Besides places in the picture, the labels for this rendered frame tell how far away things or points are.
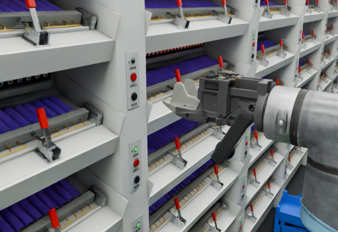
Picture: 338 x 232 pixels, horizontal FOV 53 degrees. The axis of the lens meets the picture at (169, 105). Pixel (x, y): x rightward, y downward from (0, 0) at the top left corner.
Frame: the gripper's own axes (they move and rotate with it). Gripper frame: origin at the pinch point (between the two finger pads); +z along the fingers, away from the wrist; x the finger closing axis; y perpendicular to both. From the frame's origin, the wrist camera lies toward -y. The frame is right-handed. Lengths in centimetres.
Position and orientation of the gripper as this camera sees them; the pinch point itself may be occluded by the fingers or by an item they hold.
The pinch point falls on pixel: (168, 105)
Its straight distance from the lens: 68.0
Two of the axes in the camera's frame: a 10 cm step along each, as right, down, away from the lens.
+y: 0.0, -9.6, -2.8
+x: -5.6, 2.3, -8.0
